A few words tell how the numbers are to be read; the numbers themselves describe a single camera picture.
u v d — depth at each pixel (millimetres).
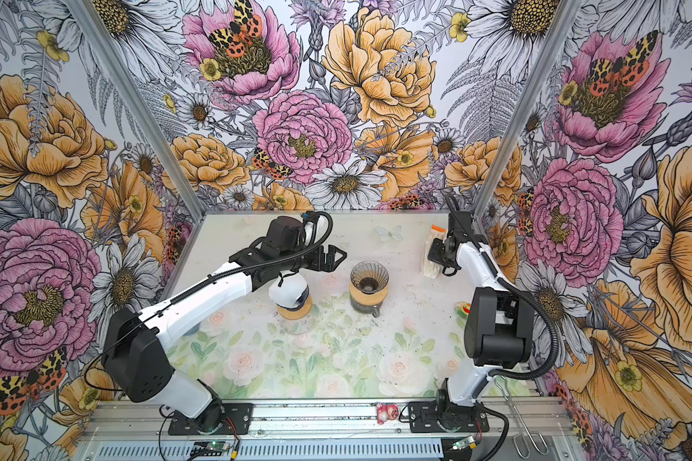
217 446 712
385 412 730
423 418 740
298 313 806
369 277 892
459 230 677
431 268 1008
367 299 853
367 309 920
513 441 715
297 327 903
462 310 926
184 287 1028
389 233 1154
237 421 745
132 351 420
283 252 622
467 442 715
